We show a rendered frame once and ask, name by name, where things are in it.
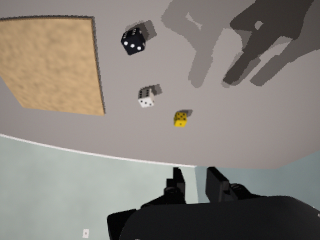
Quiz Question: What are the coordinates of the yellow die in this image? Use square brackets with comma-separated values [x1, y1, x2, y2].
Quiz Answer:
[174, 112, 187, 127]

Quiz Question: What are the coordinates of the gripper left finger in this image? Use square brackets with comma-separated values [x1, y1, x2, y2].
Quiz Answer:
[107, 167, 187, 240]

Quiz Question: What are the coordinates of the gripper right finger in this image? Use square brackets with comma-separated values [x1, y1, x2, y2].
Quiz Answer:
[205, 166, 267, 202]

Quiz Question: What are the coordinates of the tan square mat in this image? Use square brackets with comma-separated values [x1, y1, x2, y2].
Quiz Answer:
[0, 17, 105, 116]

